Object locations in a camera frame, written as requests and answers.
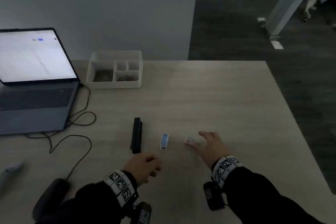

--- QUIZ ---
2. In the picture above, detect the right wrist marker band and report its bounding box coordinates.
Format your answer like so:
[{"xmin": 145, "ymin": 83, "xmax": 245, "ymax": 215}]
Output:
[{"xmin": 211, "ymin": 155, "xmax": 243, "ymax": 189}]

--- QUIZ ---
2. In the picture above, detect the person's right forearm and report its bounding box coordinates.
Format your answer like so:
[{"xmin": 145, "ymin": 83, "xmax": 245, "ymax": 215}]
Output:
[{"xmin": 223, "ymin": 166, "xmax": 326, "ymax": 224}]

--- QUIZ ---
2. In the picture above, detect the white controller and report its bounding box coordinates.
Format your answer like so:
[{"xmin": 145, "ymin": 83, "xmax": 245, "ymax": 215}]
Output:
[{"xmin": 0, "ymin": 162, "xmax": 24, "ymax": 193}]

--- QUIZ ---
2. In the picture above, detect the pile of silver paper clips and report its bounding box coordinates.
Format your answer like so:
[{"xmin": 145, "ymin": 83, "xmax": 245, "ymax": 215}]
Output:
[{"xmin": 93, "ymin": 70, "xmax": 114, "ymax": 83}]

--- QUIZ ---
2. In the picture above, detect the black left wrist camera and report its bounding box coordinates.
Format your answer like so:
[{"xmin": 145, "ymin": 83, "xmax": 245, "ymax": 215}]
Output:
[{"xmin": 131, "ymin": 201, "xmax": 152, "ymax": 224}]

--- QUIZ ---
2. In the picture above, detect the black stapler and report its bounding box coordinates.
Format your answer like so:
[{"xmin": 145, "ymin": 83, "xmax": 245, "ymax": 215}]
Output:
[{"xmin": 130, "ymin": 117, "xmax": 143, "ymax": 154}]

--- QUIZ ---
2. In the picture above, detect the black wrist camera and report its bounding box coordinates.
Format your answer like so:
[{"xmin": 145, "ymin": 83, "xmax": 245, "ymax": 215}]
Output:
[
  {"xmin": 203, "ymin": 182, "xmax": 226, "ymax": 211},
  {"xmin": 131, "ymin": 201, "xmax": 152, "ymax": 224}
]

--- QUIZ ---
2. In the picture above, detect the grey door frame post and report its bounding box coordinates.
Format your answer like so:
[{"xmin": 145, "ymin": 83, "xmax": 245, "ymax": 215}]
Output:
[{"xmin": 265, "ymin": 0, "xmax": 331, "ymax": 37}]

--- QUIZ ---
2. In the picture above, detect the small white red box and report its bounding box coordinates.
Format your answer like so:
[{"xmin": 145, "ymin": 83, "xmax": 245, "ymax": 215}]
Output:
[{"xmin": 184, "ymin": 134, "xmax": 203, "ymax": 148}]

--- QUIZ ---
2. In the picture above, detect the pile of coloured clips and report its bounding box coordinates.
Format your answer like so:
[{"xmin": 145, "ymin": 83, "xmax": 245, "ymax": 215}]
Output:
[{"xmin": 117, "ymin": 74, "xmax": 138, "ymax": 82}]

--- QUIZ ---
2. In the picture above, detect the person's left hand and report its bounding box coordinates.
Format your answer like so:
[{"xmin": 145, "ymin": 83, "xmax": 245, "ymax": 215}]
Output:
[{"xmin": 123, "ymin": 153, "xmax": 162, "ymax": 188}]

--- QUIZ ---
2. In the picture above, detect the left wrist marker band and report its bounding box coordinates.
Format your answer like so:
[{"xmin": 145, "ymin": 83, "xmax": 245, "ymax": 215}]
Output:
[{"xmin": 103, "ymin": 170, "xmax": 139, "ymax": 207}]

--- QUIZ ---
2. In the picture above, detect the black oval pad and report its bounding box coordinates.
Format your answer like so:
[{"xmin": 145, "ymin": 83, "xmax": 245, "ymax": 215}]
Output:
[{"xmin": 33, "ymin": 178, "xmax": 71, "ymax": 222}]

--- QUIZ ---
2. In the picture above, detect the white organizer tray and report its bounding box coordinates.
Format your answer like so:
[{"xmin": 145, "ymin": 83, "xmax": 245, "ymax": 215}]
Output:
[{"xmin": 86, "ymin": 50, "xmax": 143, "ymax": 90}]

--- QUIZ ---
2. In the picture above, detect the office chair base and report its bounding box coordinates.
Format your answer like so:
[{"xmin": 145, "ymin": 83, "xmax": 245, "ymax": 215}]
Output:
[{"xmin": 302, "ymin": 0, "xmax": 320, "ymax": 22}]

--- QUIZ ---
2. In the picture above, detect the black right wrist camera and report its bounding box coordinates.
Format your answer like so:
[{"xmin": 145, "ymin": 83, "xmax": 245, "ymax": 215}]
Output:
[{"xmin": 203, "ymin": 182, "xmax": 226, "ymax": 211}]

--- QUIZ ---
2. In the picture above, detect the person's right hand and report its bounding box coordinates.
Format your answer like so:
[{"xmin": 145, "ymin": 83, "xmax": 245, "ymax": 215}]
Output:
[{"xmin": 198, "ymin": 131, "xmax": 231, "ymax": 170}]

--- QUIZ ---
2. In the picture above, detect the person's left forearm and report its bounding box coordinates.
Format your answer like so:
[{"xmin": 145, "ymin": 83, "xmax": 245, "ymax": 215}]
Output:
[{"xmin": 34, "ymin": 171, "xmax": 140, "ymax": 224}]

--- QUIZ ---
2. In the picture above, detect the black cable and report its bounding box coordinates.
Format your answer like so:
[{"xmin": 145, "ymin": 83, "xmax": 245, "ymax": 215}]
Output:
[{"xmin": 25, "ymin": 83, "xmax": 96, "ymax": 180}]

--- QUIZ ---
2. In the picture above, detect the grey laptop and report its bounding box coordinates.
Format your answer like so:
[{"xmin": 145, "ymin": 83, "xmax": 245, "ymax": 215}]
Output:
[{"xmin": 0, "ymin": 27, "xmax": 81, "ymax": 135}]

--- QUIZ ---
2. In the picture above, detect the wrist marker band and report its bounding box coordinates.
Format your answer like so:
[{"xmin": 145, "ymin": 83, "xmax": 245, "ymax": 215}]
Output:
[
  {"xmin": 211, "ymin": 155, "xmax": 243, "ymax": 189},
  {"xmin": 103, "ymin": 170, "xmax": 139, "ymax": 207}
]

